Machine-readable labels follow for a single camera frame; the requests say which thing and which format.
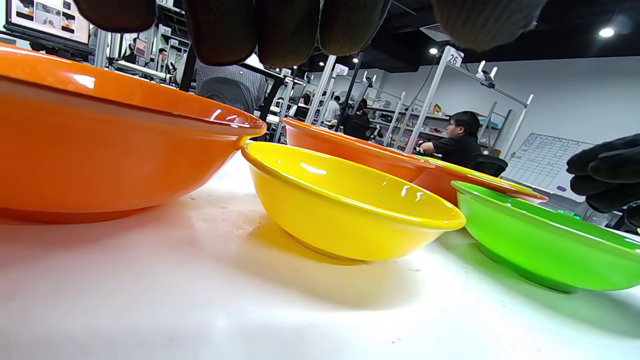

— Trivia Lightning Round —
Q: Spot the large orange bowl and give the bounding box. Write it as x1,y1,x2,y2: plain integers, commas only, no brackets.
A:
280,117,436,183
412,156,549,207
0,42,267,224

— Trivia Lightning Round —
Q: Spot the white whiteboard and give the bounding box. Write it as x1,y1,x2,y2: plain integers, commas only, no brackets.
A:
501,132,596,202

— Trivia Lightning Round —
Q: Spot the person's right hand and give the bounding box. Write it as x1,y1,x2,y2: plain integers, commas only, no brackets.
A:
566,132,640,231

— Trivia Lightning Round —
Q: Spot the white shelf frame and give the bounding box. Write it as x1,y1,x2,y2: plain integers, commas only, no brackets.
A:
304,54,351,126
404,46,535,161

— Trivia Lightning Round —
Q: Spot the black office chair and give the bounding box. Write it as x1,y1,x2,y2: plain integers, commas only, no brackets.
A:
469,153,509,179
178,44,287,126

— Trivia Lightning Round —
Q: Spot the ceiling air vent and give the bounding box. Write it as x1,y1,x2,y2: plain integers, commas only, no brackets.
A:
419,23,453,42

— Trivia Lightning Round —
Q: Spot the small yellow bowl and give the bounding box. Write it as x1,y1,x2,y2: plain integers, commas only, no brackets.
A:
241,141,467,262

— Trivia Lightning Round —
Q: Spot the person's left hand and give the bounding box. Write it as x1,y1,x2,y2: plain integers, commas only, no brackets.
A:
72,0,548,68

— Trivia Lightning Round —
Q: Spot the computer monitor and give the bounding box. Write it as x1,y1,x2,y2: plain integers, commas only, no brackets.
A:
2,0,97,50

